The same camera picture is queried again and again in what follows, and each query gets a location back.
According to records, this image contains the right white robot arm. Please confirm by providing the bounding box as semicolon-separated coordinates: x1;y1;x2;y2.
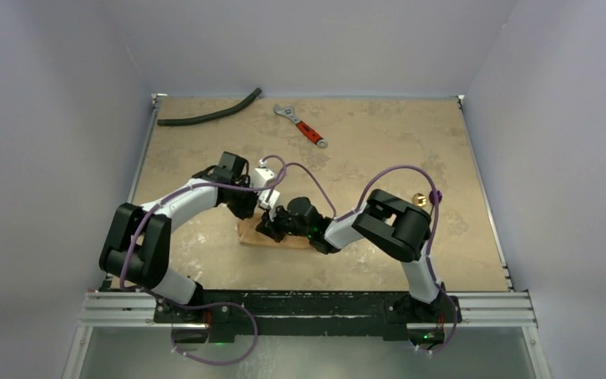
255;189;443;321

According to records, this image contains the black foam hose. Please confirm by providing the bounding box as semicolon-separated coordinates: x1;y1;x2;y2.
157;88;263;128

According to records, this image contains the purple cable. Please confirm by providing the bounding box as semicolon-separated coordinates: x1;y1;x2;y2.
118;154;288;366
268;162;461;355

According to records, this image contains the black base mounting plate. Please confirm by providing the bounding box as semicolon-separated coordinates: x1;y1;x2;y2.
154;289;462;344

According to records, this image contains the purple spoon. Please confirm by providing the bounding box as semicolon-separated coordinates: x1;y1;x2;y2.
428;189;443;205

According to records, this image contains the aluminium frame rail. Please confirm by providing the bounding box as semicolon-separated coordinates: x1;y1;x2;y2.
78;292;537;328

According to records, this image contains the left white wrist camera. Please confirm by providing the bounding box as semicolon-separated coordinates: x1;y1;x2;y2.
249;160;277;190

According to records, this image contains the orange cloth napkin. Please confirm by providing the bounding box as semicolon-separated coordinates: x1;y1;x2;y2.
237;216;312;250

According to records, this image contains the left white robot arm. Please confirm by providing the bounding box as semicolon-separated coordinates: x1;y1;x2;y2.
99;152;258;323

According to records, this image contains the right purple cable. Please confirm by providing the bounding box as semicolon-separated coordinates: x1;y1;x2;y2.
268;162;461;355

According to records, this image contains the red handled adjustable wrench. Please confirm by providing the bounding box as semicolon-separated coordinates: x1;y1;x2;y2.
273;104;328;148

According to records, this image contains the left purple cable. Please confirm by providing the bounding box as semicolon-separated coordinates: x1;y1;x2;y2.
118;154;288;366

